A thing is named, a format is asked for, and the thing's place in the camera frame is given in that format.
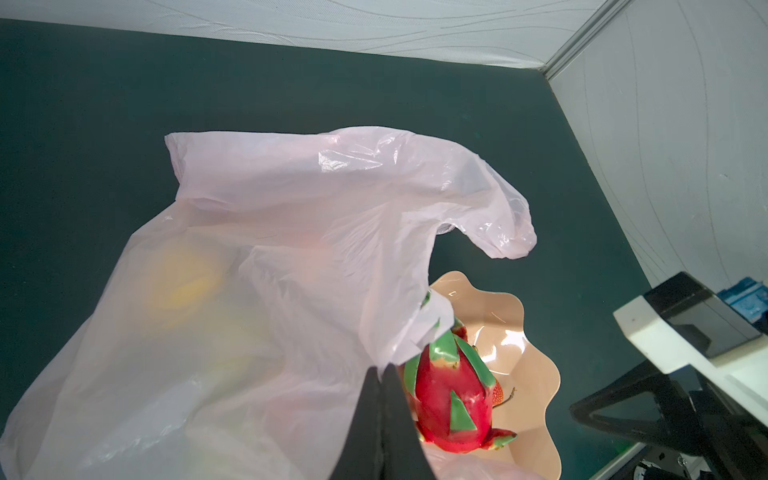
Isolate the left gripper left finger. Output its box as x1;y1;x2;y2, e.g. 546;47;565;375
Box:
329;367;383;480

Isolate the pink green dragon fruit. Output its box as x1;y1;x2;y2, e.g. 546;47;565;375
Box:
398;319;517;454

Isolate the green table mat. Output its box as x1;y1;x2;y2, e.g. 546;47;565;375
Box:
1;20;648;479

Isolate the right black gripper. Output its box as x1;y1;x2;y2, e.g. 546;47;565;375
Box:
570;360;767;479

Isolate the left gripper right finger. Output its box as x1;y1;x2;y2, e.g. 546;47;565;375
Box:
382;364;435;480

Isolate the peach wavy fruit plate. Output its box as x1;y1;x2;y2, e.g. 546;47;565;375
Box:
421;271;562;479

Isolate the small red strawberry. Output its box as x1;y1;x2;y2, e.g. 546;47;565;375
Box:
492;381;516;408

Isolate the pink plastic bag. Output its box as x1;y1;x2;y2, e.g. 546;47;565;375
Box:
1;127;536;479

